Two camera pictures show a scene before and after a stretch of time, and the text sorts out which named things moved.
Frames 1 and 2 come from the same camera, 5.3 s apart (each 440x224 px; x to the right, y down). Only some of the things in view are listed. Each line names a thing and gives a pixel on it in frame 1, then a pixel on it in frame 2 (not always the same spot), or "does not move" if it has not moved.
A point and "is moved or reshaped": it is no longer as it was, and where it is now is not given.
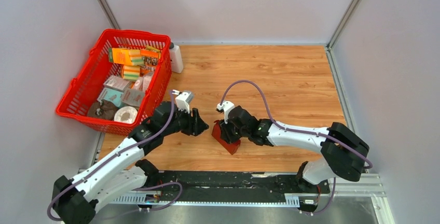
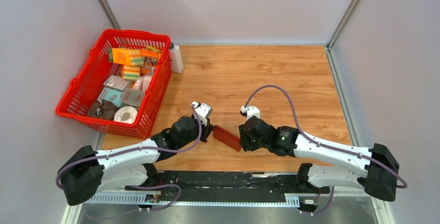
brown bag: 103,109 does not move
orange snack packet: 150,58 does not move
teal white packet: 113,95 does not move
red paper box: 231,148 is moved or reshaped
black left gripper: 195,120 -> 206,129
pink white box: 115,83 does not move
